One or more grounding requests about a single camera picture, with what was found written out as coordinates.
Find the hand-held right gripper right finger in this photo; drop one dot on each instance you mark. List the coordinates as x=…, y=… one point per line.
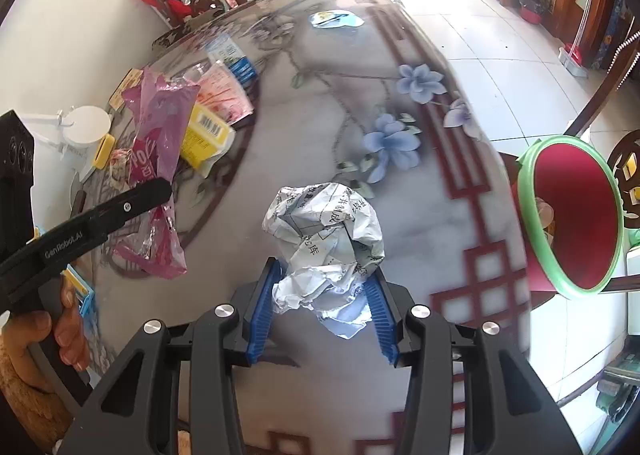
x=381, y=322

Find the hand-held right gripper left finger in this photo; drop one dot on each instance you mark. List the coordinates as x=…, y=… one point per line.
x=260, y=312

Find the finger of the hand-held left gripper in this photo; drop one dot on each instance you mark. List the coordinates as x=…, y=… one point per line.
x=135, y=200

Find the pink plastic bag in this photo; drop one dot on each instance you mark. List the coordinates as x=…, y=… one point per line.
x=155, y=135

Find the black printed paper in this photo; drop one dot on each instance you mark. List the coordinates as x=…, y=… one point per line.
x=325, y=225

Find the red bin with green rim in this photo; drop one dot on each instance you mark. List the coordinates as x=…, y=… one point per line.
x=575, y=215

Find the person's left hand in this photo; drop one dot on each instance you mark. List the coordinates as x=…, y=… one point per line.
x=72, y=335

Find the white desk lamp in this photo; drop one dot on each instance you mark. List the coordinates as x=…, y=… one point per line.
x=87, y=125

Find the yellow carton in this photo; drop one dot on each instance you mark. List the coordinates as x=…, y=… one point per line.
x=207, y=132

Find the yellow brown book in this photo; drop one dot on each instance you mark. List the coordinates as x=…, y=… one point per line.
x=127, y=85

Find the green black object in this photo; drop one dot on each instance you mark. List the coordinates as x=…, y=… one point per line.
x=617, y=385

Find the blue flat wrapper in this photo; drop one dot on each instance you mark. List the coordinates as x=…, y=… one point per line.
x=335, y=20

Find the red white dustpan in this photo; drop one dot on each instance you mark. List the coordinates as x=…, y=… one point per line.
x=570, y=57

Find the red basket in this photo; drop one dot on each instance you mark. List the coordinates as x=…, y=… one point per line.
x=531, y=12

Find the printed door curtain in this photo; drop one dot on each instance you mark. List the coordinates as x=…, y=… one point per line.
x=612, y=35

